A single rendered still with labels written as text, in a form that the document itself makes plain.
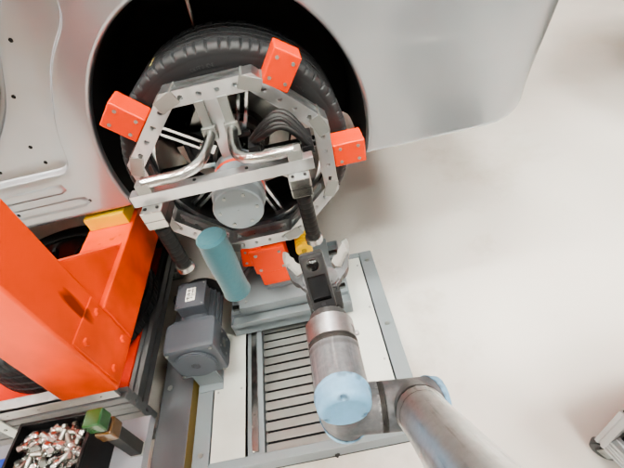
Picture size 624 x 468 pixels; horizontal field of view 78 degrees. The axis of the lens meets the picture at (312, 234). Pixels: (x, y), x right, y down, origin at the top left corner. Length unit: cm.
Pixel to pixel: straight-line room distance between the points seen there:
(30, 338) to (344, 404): 72
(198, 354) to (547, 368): 122
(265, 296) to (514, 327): 100
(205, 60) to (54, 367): 83
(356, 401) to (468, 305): 119
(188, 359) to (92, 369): 33
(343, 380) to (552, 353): 119
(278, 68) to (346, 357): 66
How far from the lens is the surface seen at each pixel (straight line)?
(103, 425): 104
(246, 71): 99
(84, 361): 112
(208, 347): 133
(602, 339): 182
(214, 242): 110
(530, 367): 167
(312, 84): 108
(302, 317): 161
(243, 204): 97
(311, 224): 92
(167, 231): 95
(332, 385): 64
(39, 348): 110
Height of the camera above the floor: 142
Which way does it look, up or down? 42 degrees down
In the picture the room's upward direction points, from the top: 14 degrees counter-clockwise
